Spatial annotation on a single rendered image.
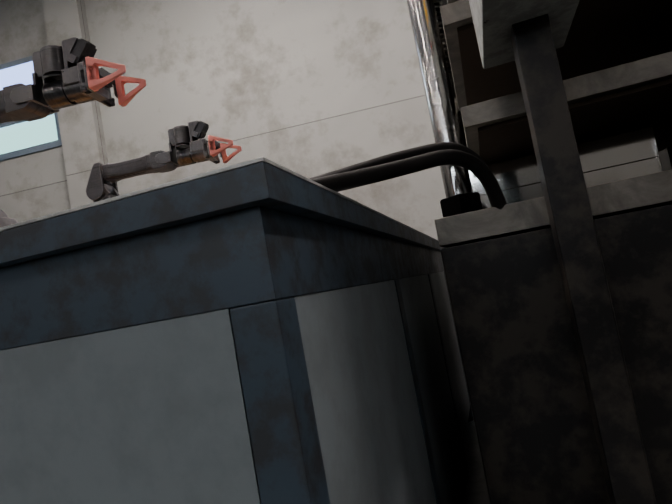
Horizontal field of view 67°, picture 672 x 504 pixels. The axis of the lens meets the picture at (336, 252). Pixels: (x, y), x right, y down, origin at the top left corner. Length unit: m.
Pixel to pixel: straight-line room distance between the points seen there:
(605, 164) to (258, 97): 2.89
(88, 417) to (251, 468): 0.19
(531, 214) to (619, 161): 0.57
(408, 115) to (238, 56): 1.38
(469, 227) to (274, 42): 3.22
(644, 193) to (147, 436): 0.97
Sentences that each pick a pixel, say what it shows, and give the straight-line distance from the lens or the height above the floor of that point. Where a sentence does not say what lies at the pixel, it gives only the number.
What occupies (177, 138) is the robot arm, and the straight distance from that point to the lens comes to 1.81.
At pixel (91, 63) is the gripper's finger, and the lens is 1.22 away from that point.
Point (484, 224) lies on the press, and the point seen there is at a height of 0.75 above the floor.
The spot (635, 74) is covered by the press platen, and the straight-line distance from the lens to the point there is 1.32.
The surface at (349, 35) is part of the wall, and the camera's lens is 4.05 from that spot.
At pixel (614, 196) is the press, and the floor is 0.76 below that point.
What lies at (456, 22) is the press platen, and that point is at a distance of 1.35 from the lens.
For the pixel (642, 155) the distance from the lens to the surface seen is 1.66.
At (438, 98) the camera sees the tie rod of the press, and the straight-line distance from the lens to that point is 1.22.
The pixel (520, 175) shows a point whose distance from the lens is 1.61.
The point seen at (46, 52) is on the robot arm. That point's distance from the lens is 1.33.
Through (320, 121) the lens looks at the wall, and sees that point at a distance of 3.86.
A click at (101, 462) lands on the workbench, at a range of 0.62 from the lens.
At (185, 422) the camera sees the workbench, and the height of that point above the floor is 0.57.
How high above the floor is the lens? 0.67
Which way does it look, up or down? 4 degrees up
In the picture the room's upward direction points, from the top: 10 degrees counter-clockwise
